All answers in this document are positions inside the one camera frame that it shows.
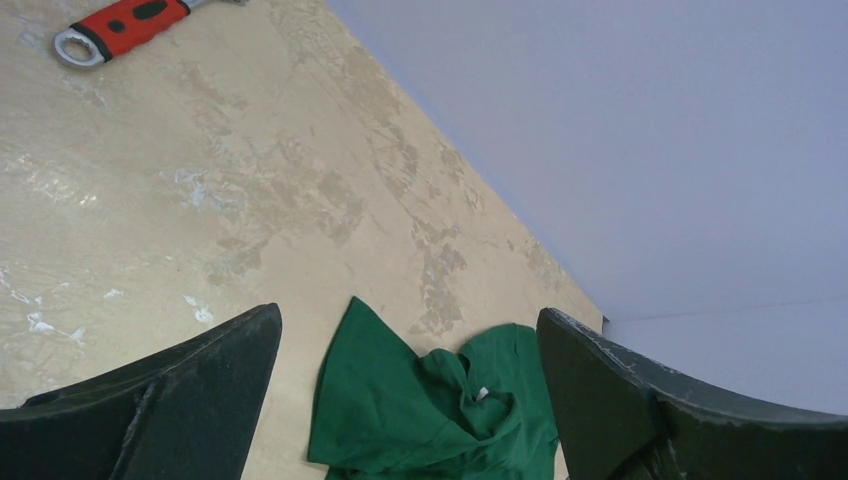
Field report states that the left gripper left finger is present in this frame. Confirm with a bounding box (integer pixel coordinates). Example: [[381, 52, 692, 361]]
[[1, 304, 283, 479]]

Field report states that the red handled adjustable wrench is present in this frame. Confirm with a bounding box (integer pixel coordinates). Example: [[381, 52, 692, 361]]
[[53, 0, 207, 70]]

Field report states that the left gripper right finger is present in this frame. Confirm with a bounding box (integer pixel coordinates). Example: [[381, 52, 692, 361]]
[[536, 308, 847, 479]]

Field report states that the green t-shirt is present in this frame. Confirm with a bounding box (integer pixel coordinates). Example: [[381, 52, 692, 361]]
[[306, 298, 559, 479]]

